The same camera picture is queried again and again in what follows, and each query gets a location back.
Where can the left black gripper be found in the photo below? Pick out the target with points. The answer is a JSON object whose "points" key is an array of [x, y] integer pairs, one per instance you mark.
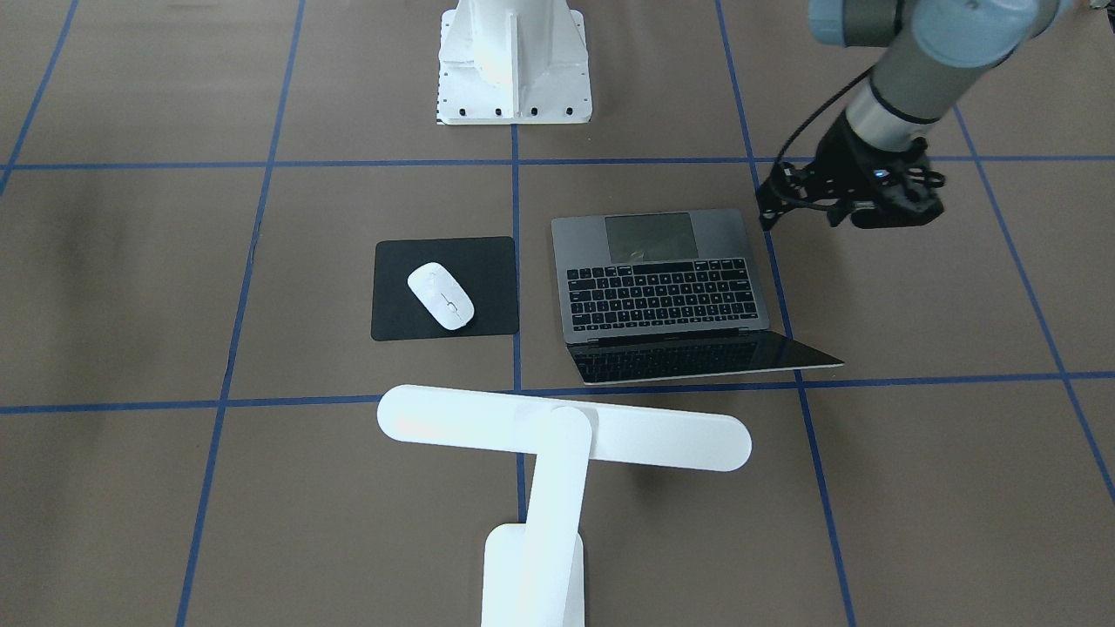
{"points": [[843, 150]]}

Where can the grey laptop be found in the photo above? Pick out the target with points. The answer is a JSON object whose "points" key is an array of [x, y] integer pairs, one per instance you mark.
{"points": [[667, 296]]}

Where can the black mouse pad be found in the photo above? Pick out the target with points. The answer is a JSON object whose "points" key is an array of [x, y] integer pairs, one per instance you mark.
{"points": [[485, 268]]}

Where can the white computer mouse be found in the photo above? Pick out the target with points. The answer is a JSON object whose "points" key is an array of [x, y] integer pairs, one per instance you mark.
{"points": [[441, 295]]}

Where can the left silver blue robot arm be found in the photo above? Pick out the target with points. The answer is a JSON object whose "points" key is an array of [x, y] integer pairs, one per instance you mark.
{"points": [[932, 53]]}

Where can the white desk lamp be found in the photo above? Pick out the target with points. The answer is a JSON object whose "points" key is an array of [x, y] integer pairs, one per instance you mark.
{"points": [[534, 571]]}

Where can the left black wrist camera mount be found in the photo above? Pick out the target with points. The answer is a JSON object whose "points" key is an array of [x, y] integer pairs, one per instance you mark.
{"points": [[896, 189]]}

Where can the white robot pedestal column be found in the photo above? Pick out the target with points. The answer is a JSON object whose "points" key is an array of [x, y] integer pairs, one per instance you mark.
{"points": [[513, 63]]}

